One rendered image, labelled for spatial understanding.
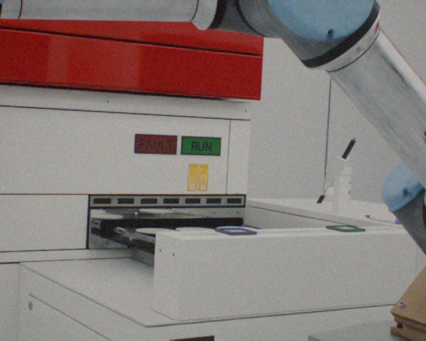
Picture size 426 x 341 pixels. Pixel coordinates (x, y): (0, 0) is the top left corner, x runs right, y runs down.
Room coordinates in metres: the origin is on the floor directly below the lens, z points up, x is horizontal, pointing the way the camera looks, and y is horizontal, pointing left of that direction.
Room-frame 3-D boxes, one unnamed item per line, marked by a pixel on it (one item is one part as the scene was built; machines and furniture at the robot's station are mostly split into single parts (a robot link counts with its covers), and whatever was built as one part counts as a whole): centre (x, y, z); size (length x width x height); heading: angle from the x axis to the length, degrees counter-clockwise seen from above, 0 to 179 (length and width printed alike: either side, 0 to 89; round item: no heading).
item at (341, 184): (1.98, -0.29, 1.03); 0.06 x 0.04 x 0.13; 32
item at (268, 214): (2.07, -0.40, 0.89); 0.62 x 0.35 x 0.14; 32
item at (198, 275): (1.60, -0.16, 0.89); 0.55 x 0.09 x 0.14; 122
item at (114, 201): (2.12, 0.10, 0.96); 0.44 x 0.01 x 0.02; 122
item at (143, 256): (1.83, 0.05, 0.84); 0.50 x 0.02 x 0.03; 32
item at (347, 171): (2.32, -0.34, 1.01); 0.07 x 0.07 x 0.10
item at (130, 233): (1.85, 0.13, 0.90); 0.37 x 0.01 x 0.01; 32
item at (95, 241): (2.11, 0.10, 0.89); 0.44 x 0.02 x 0.10; 122
